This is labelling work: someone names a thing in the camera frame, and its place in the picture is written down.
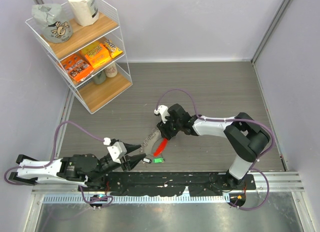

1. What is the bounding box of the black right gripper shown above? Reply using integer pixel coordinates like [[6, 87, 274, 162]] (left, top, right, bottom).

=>
[[157, 113, 182, 140]]

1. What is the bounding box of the black key fob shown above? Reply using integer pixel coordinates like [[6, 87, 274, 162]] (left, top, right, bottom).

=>
[[142, 158, 152, 164]]

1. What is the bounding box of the red handled crescent blade keychain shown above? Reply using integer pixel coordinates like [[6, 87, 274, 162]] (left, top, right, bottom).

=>
[[139, 129, 164, 156]]

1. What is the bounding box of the green tagged key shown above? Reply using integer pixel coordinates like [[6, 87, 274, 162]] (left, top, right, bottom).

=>
[[153, 158, 165, 164]]

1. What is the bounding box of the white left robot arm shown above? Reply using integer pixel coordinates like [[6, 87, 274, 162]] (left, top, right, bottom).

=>
[[7, 137, 147, 191]]

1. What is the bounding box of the green bottle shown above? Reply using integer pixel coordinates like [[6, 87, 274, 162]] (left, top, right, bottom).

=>
[[92, 70, 107, 85]]

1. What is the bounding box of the beige cup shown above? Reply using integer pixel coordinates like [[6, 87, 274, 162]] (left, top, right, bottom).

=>
[[103, 62, 118, 78]]

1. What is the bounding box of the yellow candy bag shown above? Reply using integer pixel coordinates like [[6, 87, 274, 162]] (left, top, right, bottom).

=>
[[102, 39, 123, 59]]

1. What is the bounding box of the orange yellow snack box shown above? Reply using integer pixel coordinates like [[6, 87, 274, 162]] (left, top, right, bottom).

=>
[[79, 41, 112, 69]]

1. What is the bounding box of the white paper bag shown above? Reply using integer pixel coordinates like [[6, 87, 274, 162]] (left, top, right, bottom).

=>
[[67, 0, 99, 26]]

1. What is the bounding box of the grey paper bag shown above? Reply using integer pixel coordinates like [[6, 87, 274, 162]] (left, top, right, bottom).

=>
[[31, 3, 73, 43]]

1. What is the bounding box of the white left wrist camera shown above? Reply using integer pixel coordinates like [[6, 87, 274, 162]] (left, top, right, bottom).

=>
[[103, 137, 127, 164]]

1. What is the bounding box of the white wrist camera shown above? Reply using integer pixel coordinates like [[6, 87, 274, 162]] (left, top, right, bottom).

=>
[[154, 105, 170, 123], [103, 137, 127, 164]]

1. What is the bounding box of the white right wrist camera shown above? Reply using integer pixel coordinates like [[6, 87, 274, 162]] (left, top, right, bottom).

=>
[[154, 105, 170, 123]]

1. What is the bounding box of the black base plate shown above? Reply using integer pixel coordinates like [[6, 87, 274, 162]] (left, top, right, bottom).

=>
[[83, 172, 256, 197]]

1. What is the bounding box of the white slotted cable duct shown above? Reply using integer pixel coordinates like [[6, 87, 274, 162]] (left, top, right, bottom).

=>
[[42, 193, 230, 204]]

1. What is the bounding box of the white wire shelf unit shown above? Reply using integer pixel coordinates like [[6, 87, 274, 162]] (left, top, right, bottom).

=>
[[26, 0, 133, 114]]

